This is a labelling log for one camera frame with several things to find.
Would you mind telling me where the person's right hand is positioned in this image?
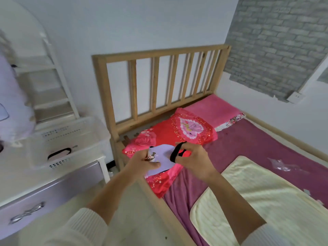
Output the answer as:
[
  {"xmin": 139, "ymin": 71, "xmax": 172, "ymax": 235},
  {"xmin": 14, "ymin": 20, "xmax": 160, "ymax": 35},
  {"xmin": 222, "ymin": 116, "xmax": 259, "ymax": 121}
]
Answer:
[{"xmin": 175, "ymin": 142, "xmax": 219, "ymax": 182}]

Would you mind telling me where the person's left hand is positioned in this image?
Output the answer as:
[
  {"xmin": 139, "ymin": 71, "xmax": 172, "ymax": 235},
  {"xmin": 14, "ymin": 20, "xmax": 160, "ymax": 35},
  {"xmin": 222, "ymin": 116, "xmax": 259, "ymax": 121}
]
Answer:
[{"xmin": 123, "ymin": 149, "xmax": 161, "ymax": 184}]

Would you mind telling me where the white arched vanity mirror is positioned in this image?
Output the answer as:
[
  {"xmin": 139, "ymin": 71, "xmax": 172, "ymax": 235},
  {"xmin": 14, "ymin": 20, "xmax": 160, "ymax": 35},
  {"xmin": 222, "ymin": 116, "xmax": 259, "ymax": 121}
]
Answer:
[{"xmin": 0, "ymin": 0, "xmax": 80, "ymax": 131}]

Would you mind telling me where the white dresser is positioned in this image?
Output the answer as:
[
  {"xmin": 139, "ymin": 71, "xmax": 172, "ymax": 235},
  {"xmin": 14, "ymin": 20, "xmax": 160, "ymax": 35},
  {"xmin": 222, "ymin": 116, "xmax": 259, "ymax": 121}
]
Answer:
[{"xmin": 0, "ymin": 136, "xmax": 111, "ymax": 240}]

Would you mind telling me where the wooden bed frame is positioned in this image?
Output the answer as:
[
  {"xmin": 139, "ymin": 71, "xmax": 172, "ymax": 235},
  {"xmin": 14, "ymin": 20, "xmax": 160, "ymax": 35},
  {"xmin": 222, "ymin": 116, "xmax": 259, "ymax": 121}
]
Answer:
[{"xmin": 92, "ymin": 44, "xmax": 328, "ymax": 246}]

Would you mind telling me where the silver bow drawer handle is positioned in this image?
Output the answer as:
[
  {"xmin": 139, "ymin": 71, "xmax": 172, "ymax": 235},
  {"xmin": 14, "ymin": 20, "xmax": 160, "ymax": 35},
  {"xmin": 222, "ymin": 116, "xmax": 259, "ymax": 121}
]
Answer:
[{"xmin": 9, "ymin": 201, "xmax": 45, "ymax": 225}]

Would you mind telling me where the pink pillow floral edge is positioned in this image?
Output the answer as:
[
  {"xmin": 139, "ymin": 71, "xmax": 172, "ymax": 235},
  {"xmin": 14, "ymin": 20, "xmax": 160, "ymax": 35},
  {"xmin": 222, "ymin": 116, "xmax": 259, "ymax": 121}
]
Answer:
[{"xmin": 183, "ymin": 94, "xmax": 246, "ymax": 132}]

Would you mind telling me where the clear plastic wrapper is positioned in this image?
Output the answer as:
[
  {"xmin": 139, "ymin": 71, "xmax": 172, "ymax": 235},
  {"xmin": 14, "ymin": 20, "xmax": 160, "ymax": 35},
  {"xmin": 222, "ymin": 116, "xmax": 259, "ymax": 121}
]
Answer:
[{"xmin": 267, "ymin": 157, "xmax": 310, "ymax": 175}]

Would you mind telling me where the person's right forearm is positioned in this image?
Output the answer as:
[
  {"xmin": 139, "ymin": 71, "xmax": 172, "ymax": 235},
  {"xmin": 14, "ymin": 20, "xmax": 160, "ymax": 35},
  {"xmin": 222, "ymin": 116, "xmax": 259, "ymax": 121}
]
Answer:
[{"xmin": 202, "ymin": 168, "xmax": 291, "ymax": 246}]

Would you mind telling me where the pale yellow blanket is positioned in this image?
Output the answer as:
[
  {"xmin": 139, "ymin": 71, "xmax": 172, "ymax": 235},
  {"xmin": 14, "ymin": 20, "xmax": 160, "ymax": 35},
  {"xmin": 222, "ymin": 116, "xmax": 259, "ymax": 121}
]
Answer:
[{"xmin": 190, "ymin": 156, "xmax": 328, "ymax": 246}]

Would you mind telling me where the red heart print pillow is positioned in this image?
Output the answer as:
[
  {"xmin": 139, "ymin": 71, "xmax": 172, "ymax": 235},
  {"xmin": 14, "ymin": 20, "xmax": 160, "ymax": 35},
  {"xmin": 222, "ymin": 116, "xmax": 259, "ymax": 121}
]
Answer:
[{"xmin": 122, "ymin": 107, "xmax": 218, "ymax": 199}]

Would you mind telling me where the white window frame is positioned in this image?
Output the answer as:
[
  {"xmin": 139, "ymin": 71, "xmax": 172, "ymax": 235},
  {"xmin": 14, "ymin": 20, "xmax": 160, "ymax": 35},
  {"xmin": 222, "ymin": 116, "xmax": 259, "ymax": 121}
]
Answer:
[{"xmin": 298, "ymin": 55, "xmax": 328, "ymax": 94}]

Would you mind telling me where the black strap item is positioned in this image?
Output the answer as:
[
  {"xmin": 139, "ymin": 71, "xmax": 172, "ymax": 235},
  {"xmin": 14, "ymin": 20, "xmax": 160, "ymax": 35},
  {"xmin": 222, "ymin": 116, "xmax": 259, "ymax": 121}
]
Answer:
[{"xmin": 47, "ymin": 147, "xmax": 72, "ymax": 162}]

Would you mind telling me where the white plastic basket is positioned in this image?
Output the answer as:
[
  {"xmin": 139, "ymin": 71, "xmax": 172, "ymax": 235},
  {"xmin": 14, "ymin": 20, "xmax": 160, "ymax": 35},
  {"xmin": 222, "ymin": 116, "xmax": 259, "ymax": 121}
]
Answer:
[{"xmin": 26, "ymin": 116, "xmax": 111, "ymax": 169}]

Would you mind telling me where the white wall socket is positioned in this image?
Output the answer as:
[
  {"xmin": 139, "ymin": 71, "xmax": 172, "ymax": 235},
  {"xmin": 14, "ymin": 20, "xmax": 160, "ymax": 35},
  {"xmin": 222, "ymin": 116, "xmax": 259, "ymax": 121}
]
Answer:
[{"xmin": 286, "ymin": 91, "xmax": 303, "ymax": 104}]

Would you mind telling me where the person's left forearm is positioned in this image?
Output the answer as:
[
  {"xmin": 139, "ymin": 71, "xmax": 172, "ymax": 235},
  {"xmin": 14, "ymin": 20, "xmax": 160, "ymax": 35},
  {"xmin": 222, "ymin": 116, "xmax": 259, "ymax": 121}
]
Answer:
[{"xmin": 42, "ymin": 165, "xmax": 140, "ymax": 246}]

